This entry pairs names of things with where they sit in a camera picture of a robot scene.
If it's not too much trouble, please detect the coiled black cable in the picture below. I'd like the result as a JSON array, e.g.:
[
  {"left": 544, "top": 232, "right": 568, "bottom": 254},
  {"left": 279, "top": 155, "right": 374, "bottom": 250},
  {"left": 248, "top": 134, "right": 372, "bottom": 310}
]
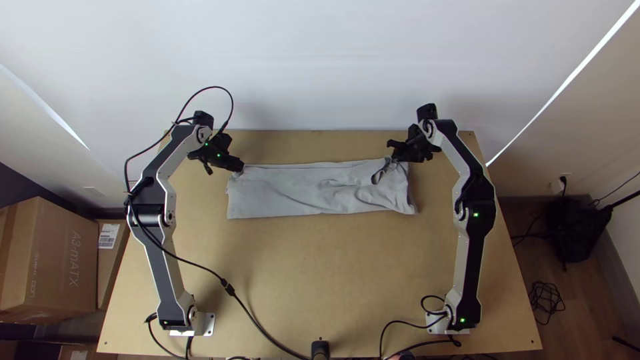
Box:
[{"left": 528, "top": 281, "right": 567, "bottom": 326}]

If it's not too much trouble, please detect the cardboard box with white label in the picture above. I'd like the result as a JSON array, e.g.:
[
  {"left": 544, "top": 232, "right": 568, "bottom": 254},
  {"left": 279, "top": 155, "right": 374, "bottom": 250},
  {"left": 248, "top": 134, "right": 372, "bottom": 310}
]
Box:
[{"left": 95, "top": 219, "right": 132, "bottom": 311}]

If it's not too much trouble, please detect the large printed cardboard box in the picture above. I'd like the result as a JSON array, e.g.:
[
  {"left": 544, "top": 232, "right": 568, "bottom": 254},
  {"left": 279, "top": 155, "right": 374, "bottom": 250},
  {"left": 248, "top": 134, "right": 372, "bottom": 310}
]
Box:
[{"left": 0, "top": 196, "right": 99, "bottom": 313}]

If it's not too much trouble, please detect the black tripod leg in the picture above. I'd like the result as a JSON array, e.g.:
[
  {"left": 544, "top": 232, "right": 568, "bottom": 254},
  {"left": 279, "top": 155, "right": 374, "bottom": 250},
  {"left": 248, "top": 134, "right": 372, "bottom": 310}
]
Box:
[{"left": 597, "top": 189, "right": 640, "bottom": 212}]

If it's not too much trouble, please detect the grey t-shirt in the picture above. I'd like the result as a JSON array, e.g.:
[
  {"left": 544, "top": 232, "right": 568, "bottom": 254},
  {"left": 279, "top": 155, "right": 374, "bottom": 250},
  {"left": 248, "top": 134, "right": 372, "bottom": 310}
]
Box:
[{"left": 225, "top": 156, "right": 419, "bottom": 220}]

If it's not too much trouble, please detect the black bag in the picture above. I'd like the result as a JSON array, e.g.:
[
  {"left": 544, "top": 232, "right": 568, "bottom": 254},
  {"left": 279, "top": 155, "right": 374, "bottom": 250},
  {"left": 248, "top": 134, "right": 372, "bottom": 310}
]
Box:
[{"left": 543, "top": 197, "right": 613, "bottom": 263}]

